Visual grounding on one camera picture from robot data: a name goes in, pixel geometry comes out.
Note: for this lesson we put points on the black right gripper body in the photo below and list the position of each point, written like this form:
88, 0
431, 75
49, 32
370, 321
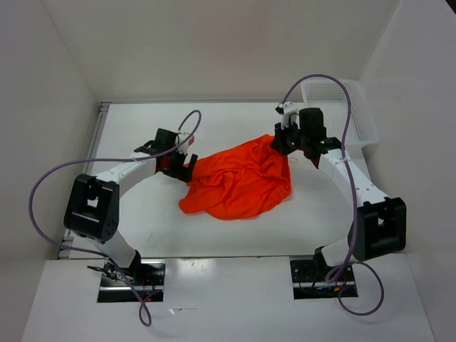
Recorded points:
303, 137

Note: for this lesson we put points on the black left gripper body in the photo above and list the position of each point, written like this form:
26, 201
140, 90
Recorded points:
176, 160

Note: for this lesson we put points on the orange shorts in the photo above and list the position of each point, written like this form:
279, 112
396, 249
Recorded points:
239, 183

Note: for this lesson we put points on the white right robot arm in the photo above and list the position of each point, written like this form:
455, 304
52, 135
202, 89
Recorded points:
379, 221

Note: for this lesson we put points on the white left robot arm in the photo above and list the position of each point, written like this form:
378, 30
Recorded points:
93, 210

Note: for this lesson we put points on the white plastic basket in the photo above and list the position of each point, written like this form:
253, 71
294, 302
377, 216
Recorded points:
329, 97

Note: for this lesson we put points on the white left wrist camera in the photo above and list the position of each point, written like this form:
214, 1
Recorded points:
183, 141

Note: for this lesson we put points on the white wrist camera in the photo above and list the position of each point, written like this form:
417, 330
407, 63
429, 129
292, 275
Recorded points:
183, 141
289, 113

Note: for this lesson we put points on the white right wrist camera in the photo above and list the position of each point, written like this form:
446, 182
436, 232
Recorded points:
289, 113

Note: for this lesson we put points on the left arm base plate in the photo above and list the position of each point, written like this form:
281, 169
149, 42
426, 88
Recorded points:
149, 285

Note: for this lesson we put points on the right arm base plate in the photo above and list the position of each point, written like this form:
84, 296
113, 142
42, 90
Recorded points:
309, 283

